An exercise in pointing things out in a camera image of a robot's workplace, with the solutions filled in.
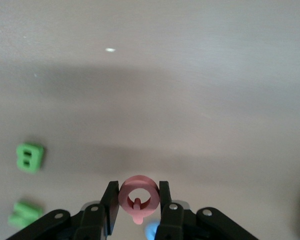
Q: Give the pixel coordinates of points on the green capital letter N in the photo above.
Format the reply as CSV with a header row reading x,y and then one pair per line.
x,y
20,207

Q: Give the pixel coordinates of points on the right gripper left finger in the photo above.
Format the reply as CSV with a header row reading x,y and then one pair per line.
x,y
90,222

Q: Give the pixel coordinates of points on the blue capital letter C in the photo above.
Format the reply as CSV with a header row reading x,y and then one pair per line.
x,y
150,231

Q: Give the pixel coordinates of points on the green capital letter B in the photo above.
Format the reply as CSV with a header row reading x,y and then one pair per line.
x,y
36,155

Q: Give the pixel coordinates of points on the pink capital letter Q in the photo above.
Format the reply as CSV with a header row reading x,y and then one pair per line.
x,y
122,197

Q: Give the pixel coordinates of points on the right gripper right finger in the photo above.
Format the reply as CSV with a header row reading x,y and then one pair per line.
x,y
175,222

